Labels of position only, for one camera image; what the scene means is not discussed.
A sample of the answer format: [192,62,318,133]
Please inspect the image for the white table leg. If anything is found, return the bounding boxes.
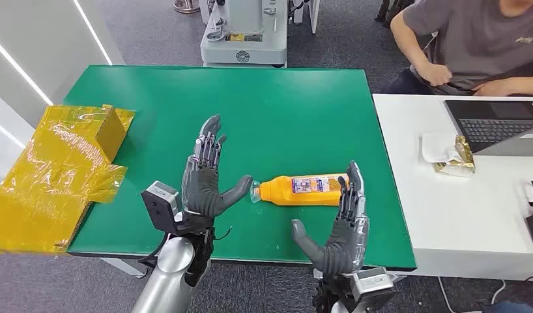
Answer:
[100,258,149,278]

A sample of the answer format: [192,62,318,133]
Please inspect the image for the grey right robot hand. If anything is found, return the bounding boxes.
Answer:
[291,160,371,278]

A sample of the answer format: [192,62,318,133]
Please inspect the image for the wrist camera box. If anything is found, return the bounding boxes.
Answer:
[141,181,183,236]
[351,267,397,310]

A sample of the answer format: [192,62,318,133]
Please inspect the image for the yellow taped cardboard box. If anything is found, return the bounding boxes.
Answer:
[0,104,136,256]

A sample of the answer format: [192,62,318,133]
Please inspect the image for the person in grey shirt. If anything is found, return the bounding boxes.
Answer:
[381,0,533,97]

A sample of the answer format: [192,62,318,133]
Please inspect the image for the white paper tissue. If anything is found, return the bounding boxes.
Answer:
[422,131,459,164]

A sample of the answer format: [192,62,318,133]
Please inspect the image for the gold foil snack packet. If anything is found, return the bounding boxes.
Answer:
[432,135,476,178]

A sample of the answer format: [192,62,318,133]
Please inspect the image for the white wall light strip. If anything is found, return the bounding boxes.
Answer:
[72,0,114,66]
[0,32,54,106]
[0,116,27,151]

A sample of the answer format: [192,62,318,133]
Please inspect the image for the silver round stand base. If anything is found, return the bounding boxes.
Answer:
[173,0,201,14]

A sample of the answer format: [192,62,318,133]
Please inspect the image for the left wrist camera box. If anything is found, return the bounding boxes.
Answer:
[141,181,183,236]

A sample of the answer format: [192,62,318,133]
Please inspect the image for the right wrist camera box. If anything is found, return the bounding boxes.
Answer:
[351,267,397,310]

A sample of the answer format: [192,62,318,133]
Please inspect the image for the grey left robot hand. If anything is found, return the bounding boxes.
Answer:
[181,113,254,218]

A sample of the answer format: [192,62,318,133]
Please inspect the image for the white floor cable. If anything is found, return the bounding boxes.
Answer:
[437,276,508,313]

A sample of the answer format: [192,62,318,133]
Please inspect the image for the orange plastic bottle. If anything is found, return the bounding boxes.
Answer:
[250,173,350,207]

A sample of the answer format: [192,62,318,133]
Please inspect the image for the white machine with column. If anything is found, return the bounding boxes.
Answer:
[200,0,289,68]

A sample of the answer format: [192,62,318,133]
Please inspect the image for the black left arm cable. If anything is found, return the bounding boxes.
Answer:
[137,232,171,265]

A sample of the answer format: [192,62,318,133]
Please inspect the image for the white furniture leg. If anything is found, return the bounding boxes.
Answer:
[292,0,321,35]

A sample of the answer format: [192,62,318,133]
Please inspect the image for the dark grey laptop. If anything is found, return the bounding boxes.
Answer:
[444,99,533,157]

